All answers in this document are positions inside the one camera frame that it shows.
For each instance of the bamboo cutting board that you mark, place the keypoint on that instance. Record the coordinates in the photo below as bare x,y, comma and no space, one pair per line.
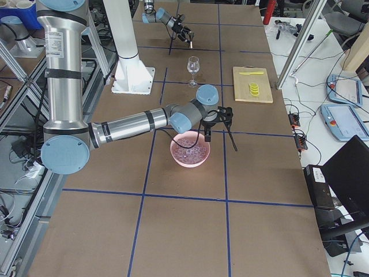
241,85

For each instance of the steel jigger measuring cup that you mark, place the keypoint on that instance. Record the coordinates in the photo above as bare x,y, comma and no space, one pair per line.
191,37

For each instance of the pink bowl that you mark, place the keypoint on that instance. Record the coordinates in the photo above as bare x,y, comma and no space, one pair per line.
191,135

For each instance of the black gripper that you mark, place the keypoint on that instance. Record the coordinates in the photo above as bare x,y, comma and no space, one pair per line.
206,124
176,26

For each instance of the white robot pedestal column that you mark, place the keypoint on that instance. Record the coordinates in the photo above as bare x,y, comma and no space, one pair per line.
131,75

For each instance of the black computer box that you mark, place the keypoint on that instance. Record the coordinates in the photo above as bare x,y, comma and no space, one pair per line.
318,188

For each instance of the black monitor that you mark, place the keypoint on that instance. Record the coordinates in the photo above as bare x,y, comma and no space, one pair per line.
346,173

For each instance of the yellow plastic knife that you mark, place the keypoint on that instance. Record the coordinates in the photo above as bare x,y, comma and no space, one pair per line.
251,73

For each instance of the grey office chair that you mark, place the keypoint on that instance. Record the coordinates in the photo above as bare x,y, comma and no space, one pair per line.
348,26

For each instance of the clear plastic bag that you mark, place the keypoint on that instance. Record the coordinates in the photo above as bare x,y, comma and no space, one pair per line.
287,27

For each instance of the red cylinder bottle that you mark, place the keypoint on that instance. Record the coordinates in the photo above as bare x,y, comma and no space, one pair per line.
269,11

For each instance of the blue teach pendant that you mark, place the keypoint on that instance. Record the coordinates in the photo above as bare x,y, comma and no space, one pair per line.
343,122
347,90

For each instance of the clear wine glass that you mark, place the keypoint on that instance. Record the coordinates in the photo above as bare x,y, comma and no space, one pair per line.
193,68

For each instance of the blue teach pendant near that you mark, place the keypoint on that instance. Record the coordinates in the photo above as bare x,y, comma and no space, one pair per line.
343,122

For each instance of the aluminium frame post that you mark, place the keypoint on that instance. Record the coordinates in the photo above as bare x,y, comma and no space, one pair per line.
309,22

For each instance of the blue teach pendant far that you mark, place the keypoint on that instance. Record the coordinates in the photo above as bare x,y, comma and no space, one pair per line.
347,90

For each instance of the pile of ice cubes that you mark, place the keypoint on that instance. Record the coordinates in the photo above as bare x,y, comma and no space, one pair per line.
189,153

